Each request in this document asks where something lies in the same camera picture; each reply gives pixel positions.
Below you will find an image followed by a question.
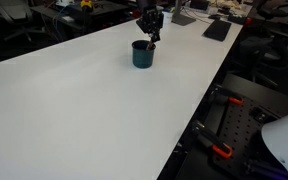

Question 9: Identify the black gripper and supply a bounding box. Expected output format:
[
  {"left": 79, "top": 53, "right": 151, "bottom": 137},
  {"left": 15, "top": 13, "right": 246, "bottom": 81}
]
[{"left": 135, "top": 4, "right": 164, "bottom": 46}]

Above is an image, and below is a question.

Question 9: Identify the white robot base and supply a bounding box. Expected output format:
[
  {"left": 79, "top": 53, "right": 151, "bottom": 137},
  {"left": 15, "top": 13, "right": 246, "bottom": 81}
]
[{"left": 260, "top": 107, "right": 288, "bottom": 180}]

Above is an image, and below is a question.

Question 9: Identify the dark green mug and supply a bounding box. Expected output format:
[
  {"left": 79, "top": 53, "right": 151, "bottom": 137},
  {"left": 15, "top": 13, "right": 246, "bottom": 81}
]
[{"left": 131, "top": 39, "right": 157, "bottom": 70}]

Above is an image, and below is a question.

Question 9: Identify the white cup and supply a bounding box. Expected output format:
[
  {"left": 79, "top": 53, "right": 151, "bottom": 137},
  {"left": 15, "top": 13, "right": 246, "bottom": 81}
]
[{"left": 162, "top": 11, "right": 174, "bottom": 26}]

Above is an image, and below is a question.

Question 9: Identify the grey monitor stand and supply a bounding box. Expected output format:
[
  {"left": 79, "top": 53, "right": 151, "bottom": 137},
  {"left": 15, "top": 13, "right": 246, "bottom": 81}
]
[{"left": 170, "top": 0, "right": 197, "bottom": 27}]

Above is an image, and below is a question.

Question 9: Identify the black background desk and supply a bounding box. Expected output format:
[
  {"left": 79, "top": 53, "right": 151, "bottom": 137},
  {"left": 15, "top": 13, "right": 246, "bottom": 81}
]
[{"left": 29, "top": 0, "right": 142, "bottom": 33}]

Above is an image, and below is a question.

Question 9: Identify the black keyboard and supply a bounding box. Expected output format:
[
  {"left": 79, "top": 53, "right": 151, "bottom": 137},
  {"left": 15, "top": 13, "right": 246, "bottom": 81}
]
[{"left": 202, "top": 18, "right": 233, "bottom": 43}]

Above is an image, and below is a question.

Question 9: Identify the yellow red button box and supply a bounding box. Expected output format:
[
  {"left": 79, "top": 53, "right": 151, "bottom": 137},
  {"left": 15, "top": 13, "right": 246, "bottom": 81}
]
[{"left": 80, "top": 0, "right": 94, "bottom": 10}]

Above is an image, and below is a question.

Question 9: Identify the dark office chair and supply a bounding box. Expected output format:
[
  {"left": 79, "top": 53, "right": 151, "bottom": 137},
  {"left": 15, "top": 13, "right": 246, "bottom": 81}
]
[{"left": 242, "top": 24, "right": 288, "bottom": 93}]

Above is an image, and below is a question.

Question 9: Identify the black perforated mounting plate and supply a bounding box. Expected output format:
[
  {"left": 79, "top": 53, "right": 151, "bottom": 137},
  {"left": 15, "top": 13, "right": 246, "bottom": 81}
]
[{"left": 212, "top": 95, "right": 288, "bottom": 180}]

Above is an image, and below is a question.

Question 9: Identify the grey office chair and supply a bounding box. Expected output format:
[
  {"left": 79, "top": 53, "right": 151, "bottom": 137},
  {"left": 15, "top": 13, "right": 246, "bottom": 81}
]
[{"left": 0, "top": 0, "right": 33, "bottom": 42}]

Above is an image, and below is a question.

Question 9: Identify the black clamp with orange handle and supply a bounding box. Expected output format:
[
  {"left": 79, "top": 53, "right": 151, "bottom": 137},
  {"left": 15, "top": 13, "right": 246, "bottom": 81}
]
[
  {"left": 209, "top": 87, "right": 245, "bottom": 106},
  {"left": 191, "top": 120, "right": 234, "bottom": 160}
]

